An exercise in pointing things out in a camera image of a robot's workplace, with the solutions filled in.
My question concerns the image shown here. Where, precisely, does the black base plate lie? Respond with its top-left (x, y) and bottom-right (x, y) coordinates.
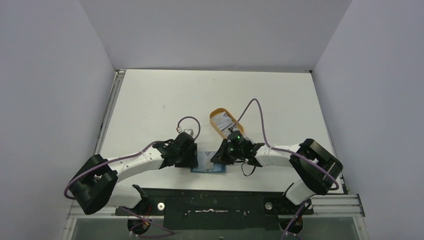
top-left (132, 188), bottom-right (300, 231)

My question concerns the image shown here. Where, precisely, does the purple cable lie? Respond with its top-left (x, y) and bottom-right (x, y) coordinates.
top-left (63, 115), bottom-right (202, 239)
top-left (229, 98), bottom-right (340, 240)

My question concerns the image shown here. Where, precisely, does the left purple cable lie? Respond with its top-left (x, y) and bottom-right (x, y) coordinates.
top-left (63, 115), bottom-right (202, 239)

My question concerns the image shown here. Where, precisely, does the yellow oval tray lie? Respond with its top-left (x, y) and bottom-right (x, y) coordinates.
top-left (209, 108), bottom-right (244, 139)

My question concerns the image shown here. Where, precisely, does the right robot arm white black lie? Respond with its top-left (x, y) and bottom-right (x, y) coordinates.
top-left (210, 130), bottom-right (344, 214)

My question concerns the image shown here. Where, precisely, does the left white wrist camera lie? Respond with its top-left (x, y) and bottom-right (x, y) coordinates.
top-left (183, 128), bottom-right (194, 137)

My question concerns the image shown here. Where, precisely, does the aluminium frame rail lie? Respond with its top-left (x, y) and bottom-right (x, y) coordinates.
top-left (60, 69), bottom-right (127, 240)

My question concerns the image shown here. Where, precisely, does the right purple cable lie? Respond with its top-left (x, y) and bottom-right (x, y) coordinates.
top-left (229, 98), bottom-right (340, 240)

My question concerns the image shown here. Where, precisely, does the blue leather card holder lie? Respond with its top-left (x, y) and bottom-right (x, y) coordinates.
top-left (190, 151), bottom-right (226, 174)

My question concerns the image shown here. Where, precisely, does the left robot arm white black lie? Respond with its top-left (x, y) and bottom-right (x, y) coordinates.
top-left (64, 132), bottom-right (198, 215)

